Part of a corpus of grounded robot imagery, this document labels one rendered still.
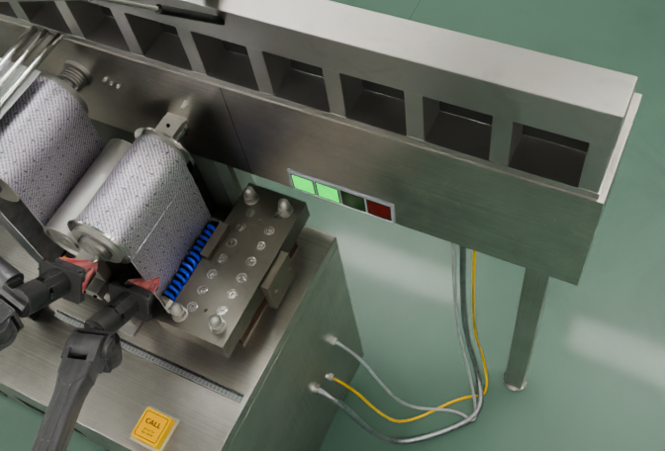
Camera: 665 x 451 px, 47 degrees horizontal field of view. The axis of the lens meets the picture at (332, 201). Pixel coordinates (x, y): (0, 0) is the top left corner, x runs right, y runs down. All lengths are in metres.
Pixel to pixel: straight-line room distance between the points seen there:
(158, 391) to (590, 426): 1.45
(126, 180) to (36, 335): 0.56
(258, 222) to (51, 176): 0.47
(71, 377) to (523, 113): 0.94
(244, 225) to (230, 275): 0.13
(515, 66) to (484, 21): 2.45
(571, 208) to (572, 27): 2.34
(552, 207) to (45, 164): 1.03
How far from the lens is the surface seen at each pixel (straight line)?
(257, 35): 1.34
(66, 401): 1.52
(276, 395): 1.93
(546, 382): 2.71
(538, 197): 1.36
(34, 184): 1.70
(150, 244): 1.66
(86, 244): 1.61
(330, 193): 1.63
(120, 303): 1.64
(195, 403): 1.80
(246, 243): 1.78
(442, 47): 1.22
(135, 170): 1.62
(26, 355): 2.00
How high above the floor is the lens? 2.53
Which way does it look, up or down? 56 degrees down
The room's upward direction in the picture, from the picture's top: 13 degrees counter-clockwise
